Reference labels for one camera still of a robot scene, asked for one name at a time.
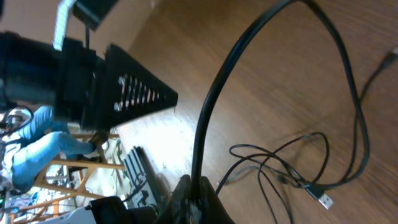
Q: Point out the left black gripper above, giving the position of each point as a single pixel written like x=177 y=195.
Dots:
x=130 y=91

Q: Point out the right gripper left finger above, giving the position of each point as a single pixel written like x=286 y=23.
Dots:
x=178 y=209

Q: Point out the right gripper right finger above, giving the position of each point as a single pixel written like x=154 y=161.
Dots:
x=210 y=210

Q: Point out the person in blue jeans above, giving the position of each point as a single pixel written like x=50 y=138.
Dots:
x=27 y=151

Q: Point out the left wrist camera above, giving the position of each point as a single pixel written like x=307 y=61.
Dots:
x=90 y=12

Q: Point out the wooden stool frame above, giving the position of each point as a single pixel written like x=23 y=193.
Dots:
x=77 y=174

